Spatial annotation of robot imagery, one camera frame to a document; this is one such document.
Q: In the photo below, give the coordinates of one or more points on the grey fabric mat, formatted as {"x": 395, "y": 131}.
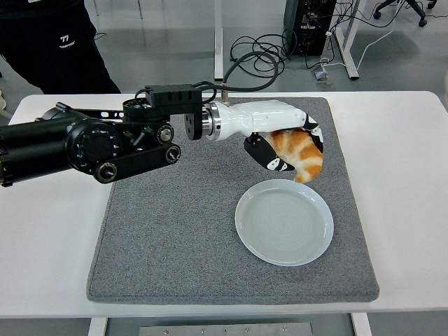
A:
{"x": 175, "y": 227}

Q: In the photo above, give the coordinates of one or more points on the silver floor socket box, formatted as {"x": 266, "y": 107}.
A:
{"x": 320, "y": 75}

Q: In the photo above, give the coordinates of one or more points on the white slanted desk leg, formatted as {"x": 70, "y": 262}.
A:
{"x": 350, "y": 52}

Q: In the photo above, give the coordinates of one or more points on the pale blue round plate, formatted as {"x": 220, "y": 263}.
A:
{"x": 283, "y": 227}

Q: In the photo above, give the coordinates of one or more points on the person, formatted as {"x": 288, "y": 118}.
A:
{"x": 52, "y": 35}

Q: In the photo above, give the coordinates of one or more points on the grey metal plate with screws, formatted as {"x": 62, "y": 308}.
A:
{"x": 224, "y": 329}

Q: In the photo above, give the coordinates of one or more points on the golden croissant bread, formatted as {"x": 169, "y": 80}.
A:
{"x": 304, "y": 157}

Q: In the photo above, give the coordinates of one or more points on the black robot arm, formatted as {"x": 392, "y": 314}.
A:
{"x": 94, "y": 140}

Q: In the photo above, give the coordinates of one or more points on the white table leg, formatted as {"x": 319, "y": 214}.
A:
{"x": 97, "y": 327}
{"x": 362, "y": 325}

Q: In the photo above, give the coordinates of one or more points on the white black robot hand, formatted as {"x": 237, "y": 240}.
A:
{"x": 266, "y": 117}

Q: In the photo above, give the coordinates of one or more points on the white desk leg with foot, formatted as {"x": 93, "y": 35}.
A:
{"x": 218, "y": 42}

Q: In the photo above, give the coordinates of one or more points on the black computer tower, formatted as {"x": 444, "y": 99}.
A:
{"x": 308, "y": 35}

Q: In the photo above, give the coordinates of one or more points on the black office chair base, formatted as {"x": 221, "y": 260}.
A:
{"x": 418, "y": 8}

